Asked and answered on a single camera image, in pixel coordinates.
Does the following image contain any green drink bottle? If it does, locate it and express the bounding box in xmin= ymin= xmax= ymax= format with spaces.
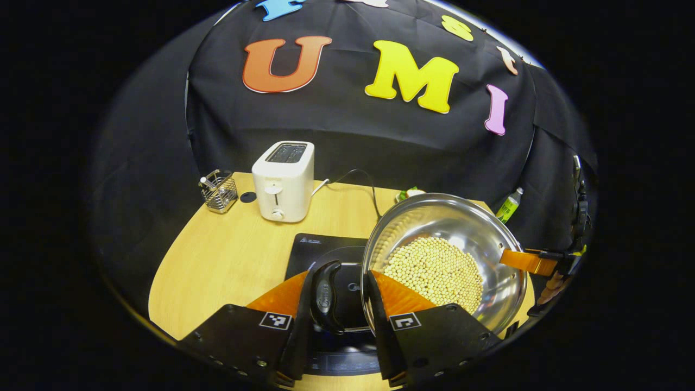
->
xmin=495 ymin=187 xmax=525 ymax=224

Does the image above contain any black induction cooktop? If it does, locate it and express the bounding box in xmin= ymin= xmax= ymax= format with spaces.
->
xmin=285 ymin=234 xmax=381 ymax=376

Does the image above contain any wire mesh utensil holder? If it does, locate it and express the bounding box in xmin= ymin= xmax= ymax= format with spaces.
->
xmin=199 ymin=169 xmax=239 ymax=214

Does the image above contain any pile of yellow soybeans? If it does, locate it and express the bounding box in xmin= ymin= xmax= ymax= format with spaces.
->
xmin=383 ymin=237 xmax=484 ymax=314

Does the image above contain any steel pot with black handles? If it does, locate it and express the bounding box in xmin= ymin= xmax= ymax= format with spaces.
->
xmin=309 ymin=193 xmax=528 ymax=336

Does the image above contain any white toaster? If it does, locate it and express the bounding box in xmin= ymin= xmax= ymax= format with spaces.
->
xmin=251 ymin=141 xmax=315 ymax=223

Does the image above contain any black cooktop power cable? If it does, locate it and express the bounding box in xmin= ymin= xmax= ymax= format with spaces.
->
xmin=326 ymin=168 xmax=383 ymax=220

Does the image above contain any black backdrop cloth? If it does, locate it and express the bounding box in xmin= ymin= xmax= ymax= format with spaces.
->
xmin=90 ymin=0 xmax=598 ymax=316

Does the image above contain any pale sandwich plate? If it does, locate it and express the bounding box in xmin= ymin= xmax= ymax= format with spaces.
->
xmin=395 ymin=186 xmax=427 ymax=203

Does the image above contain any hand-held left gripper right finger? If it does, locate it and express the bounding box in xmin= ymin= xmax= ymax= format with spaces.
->
xmin=365 ymin=269 xmax=503 ymax=387

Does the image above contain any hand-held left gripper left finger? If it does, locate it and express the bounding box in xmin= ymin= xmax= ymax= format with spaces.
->
xmin=179 ymin=269 xmax=317 ymax=387

